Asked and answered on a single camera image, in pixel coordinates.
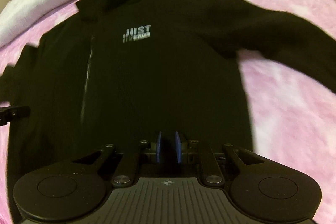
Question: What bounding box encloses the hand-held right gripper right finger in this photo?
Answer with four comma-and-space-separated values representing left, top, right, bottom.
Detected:
175, 131, 265, 186

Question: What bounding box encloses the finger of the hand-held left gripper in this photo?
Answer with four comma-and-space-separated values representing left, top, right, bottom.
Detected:
0, 105, 31, 125

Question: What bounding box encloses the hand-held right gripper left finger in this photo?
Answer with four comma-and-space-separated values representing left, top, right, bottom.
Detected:
72, 131, 164, 186

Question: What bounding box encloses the black zip jacket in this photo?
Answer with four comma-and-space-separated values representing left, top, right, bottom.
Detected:
0, 0, 336, 214

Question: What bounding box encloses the pink floral bed sheet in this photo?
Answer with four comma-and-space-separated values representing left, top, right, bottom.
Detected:
0, 0, 336, 224

